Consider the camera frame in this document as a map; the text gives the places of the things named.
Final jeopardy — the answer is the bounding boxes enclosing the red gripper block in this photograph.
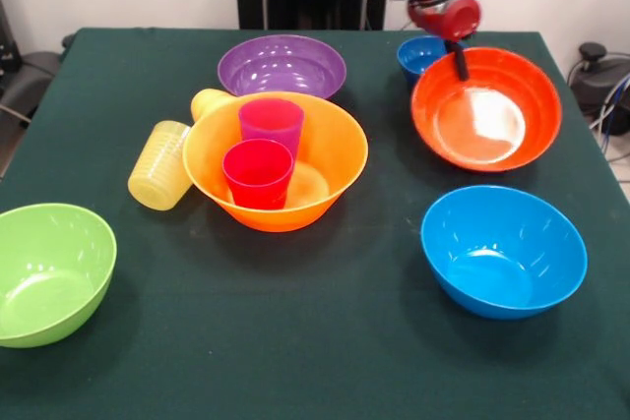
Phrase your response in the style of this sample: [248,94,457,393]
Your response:
[407,0,482,83]

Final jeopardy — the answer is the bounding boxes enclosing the red plastic bowl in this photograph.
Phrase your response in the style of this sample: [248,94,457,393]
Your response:
[410,46,563,173]

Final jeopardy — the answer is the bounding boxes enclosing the large orange plastic bowl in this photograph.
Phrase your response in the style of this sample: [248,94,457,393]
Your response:
[182,90,369,233]

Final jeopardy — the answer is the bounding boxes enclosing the purple plastic cup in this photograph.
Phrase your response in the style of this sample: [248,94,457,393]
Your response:
[238,98,305,161]

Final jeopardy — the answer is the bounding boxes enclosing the pink plastic cup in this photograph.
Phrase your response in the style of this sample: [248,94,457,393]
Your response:
[221,138,295,210]

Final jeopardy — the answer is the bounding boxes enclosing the small dark blue bowl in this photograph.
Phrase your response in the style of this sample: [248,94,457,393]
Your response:
[397,35,467,88]

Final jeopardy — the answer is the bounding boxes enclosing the black office chair base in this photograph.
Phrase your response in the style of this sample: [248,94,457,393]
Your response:
[566,41,630,116]

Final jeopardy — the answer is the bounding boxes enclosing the purple plastic bowl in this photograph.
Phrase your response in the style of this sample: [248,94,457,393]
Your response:
[217,34,347,100]

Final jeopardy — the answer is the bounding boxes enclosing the light blue plastic bowl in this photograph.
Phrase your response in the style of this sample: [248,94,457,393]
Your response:
[420,185,589,321]

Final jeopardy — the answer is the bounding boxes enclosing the yellow plastic cup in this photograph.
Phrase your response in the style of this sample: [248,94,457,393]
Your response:
[190,88,235,122]

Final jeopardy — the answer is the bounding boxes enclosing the dark green table cloth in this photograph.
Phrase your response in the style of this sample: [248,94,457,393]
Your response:
[0,28,630,420]

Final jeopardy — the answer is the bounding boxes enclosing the pale yellow ribbed cup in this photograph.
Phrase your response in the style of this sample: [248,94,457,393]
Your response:
[127,119,194,212]

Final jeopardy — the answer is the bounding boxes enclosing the grey office chair base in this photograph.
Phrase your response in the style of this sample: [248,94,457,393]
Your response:
[0,48,50,121]

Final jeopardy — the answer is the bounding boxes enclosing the green plastic bowl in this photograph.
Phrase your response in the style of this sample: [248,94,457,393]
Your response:
[0,202,118,349]

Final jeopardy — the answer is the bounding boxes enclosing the tangle of floor cables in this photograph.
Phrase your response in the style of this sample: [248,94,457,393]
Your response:
[588,73,630,163]

